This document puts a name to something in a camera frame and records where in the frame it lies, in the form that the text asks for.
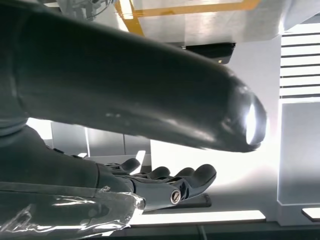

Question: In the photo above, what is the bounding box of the ceiling light panel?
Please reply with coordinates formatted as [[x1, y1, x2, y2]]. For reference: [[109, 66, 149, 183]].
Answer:
[[130, 210, 266, 227], [301, 207, 320, 223]]

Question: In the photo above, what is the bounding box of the stainless steel workbench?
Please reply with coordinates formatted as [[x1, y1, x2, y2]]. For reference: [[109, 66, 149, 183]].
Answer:
[[94, 0, 293, 46]]

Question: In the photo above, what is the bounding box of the white slatted wall panel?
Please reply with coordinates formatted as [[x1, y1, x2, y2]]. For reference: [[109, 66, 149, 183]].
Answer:
[[279, 22, 320, 100]]

